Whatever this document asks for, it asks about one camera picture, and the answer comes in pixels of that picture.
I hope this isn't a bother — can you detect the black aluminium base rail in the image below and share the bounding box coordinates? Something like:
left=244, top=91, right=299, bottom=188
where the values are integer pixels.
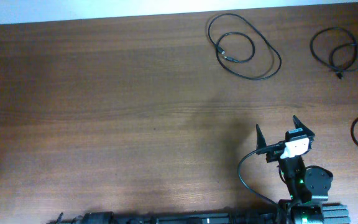
left=47, top=203, right=351, bottom=224

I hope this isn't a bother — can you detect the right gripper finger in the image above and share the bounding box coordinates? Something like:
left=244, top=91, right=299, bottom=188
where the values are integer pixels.
left=292, top=115, right=309, bottom=131
left=255, top=124, right=267, bottom=149

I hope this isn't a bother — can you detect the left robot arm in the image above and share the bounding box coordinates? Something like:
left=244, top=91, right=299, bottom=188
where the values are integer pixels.
left=52, top=212, right=116, bottom=224

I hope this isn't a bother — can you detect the black USB cable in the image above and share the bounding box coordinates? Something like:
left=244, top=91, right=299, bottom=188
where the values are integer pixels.
left=309, top=26, right=358, bottom=155
left=208, top=12, right=283, bottom=81

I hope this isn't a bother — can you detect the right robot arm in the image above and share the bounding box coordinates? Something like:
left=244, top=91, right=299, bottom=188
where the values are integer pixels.
left=256, top=116, right=333, bottom=223

